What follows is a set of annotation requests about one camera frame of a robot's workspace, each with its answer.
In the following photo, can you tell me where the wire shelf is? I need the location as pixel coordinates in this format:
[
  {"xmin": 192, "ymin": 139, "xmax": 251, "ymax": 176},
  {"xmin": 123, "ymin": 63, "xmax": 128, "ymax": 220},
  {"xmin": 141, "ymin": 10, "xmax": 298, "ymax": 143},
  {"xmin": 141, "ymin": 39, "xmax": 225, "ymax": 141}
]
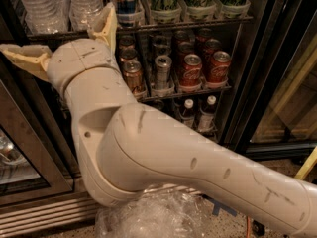
[
  {"xmin": 139, "ymin": 82, "xmax": 231, "ymax": 102},
  {"xmin": 27, "ymin": 15, "xmax": 253, "ymax": 42}
]

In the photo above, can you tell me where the front left cola can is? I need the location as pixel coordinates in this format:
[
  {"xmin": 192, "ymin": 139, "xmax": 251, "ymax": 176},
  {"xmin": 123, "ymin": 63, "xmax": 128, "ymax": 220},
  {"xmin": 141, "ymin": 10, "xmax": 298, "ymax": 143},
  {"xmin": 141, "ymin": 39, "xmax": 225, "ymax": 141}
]
[{"xmin": 178, "ymin": 54, "xmax": 202, "ymax": 86}]

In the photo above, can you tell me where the clear water bottle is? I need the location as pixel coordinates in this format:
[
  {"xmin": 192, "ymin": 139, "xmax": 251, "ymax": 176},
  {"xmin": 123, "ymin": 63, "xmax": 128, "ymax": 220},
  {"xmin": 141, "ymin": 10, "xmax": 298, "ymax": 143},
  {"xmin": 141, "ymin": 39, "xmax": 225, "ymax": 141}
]
[
  {"xmin": 69, "ymin": 0, "xmax": 103, "ymax": 31},
  {"xmin": 21, "ymin": 0, "xmax": 69, "ymax": 35}
]

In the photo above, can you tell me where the middle wire shelf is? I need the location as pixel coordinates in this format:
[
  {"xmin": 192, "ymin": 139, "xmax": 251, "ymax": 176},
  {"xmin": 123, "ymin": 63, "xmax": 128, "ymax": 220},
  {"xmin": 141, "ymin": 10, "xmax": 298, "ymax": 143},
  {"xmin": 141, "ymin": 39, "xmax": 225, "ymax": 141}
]
[{"xmin": 139, "ymin": 82, "xmax": 231, "ymax": 102}]

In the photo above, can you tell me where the top wire shelf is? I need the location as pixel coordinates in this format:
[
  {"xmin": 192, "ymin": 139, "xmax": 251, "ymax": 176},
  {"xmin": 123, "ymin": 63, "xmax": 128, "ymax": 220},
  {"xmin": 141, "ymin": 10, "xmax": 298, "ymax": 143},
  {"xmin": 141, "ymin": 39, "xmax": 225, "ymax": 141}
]
[{"xmin": 27, "ymin": 15, "xmax": 253, "ymax": 42}]

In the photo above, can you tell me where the orange extension cable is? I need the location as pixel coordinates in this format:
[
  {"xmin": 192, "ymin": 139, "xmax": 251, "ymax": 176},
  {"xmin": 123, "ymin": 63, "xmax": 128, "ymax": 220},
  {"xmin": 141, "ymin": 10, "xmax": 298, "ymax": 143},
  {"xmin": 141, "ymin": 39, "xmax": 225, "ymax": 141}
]
[{"xmin": 245, "ymin": 215, "xmax": 252, "ymax": 238}]

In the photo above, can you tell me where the blue tape cross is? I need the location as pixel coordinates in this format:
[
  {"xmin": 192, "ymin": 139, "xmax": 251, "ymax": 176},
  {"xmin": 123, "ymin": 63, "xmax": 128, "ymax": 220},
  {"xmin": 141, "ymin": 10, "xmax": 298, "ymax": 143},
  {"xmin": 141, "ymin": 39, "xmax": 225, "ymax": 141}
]
[{"xmin": 203, "ymin": 195, "xmax": 237, "ymax": 217}]

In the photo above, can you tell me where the white-capped drink bottle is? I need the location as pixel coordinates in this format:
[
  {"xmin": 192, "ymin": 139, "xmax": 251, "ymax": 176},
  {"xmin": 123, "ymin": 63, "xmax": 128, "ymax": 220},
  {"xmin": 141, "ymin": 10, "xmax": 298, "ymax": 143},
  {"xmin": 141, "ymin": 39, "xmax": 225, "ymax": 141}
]
[
  {"xmin": 179, "ymin": 99, "xmax": 194, "ymax": 128},
  {"xmin": 197, "ymin": 95, "xmax": 217, "ymax": 132}
]

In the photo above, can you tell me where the steel fridge base grille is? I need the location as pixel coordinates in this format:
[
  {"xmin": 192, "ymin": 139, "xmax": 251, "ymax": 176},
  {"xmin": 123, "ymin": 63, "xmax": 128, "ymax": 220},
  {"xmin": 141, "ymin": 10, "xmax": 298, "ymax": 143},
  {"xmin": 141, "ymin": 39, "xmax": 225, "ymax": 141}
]
[{"xmin": 0, "ymin": 176, "xmax": 206, "ymax": 238}]

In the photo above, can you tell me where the cola can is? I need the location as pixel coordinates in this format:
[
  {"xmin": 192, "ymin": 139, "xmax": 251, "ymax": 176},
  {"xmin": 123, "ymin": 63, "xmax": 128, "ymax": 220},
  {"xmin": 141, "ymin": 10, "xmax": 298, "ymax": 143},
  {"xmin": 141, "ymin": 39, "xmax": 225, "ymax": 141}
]
[
  {"xmin": 206, "ymin": 51, "xmax": 231, "ymax": 83},
  {"xmin": 178, "ymin": 54, "xmax": 202, "ymax": 86}
]

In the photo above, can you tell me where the silver slim can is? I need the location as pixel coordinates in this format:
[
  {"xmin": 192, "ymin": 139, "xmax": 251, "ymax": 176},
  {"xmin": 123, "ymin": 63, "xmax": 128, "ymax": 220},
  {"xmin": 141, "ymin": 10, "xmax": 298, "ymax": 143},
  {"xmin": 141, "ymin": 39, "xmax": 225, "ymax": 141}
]
[{"xmin": 155, "ymin": 55, "xmax": 172, "ymax": 89}]

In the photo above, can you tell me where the front right gold can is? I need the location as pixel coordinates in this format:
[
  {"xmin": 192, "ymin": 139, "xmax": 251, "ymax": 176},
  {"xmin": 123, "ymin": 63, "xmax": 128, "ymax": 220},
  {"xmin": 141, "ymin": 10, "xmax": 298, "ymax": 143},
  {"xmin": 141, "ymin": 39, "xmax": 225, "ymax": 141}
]
[{"xmin": 123, "ymin": 60, "xmax": 144, "ymax": 94}]

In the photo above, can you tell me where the left closed fridge door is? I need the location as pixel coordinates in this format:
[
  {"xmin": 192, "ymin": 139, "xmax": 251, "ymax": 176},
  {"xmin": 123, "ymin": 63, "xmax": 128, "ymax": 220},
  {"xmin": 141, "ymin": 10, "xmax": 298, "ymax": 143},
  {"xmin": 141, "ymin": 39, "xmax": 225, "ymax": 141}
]
[{"xmin": 0, "ymin": 63, "xmax": 73, "ymax": 206}]

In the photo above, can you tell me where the left white-capped drink bottle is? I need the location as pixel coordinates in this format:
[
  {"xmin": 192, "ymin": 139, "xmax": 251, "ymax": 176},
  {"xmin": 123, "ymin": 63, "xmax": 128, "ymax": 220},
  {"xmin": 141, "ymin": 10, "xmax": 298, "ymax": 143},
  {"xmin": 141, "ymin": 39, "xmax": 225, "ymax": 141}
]
[{"xmin": 179, "ymin": 99, "xmax": 194, "ymax": 128}]

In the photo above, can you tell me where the front right cola can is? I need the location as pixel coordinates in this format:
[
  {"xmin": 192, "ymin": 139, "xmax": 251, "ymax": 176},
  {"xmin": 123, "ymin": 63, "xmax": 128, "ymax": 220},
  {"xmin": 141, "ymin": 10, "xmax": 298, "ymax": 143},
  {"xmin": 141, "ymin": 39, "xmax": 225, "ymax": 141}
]
[{"xmin": 206, "ymin": 51, "xmax": 231, "ymax": 83}]

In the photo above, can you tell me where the open glass fridge door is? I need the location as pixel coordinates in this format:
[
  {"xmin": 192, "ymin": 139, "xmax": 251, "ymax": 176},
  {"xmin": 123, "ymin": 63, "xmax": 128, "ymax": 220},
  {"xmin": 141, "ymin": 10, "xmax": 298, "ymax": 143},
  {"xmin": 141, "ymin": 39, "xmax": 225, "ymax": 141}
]
[{"xmin": 224, "ymin": 0, "xmax": 317, "ymax": 161}]

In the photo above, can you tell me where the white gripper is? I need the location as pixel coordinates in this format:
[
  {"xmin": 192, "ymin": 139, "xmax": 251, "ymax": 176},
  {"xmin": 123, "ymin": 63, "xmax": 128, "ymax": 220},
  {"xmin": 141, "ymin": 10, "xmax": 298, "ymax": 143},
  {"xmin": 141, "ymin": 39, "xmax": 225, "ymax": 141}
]
[{"xmin": 0, "ymin": 2, "xmax": 121, "ymax": 94}]

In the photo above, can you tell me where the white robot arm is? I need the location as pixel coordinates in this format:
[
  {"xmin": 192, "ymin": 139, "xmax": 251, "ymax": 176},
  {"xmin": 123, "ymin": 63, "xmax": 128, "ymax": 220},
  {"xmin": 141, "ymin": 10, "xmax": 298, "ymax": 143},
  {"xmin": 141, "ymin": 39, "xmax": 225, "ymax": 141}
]
[{"xmin": 0, "ymin": 4, "xmax": 317, "ymax": 238}]

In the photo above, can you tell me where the right white-capped drink bottle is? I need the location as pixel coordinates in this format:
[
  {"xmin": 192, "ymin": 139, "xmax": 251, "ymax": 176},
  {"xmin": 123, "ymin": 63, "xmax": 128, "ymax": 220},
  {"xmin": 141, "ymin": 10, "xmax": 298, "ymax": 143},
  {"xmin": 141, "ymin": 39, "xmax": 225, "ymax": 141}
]
[{"xmin": 197, "ymin": 95, "xmax": 217, "ymax": 132}]

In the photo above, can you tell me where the yellow black stand frame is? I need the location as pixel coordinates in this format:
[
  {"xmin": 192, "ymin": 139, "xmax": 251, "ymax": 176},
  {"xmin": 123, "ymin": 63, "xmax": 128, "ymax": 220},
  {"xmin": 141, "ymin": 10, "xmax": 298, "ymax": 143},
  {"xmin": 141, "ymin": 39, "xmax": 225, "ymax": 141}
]
[{"xmin": 246, "ymin": 147, "xmax": 317, "ymax": 238}]

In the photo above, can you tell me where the crumpled clear plastic wrap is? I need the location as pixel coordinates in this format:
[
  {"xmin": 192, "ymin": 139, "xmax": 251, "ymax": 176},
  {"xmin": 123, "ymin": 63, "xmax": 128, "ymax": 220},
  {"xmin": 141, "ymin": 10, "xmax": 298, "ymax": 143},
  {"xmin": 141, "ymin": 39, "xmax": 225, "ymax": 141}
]
[{"xmin": 95, "ymin": 190, "xmax": 209, "ymax": 238}]

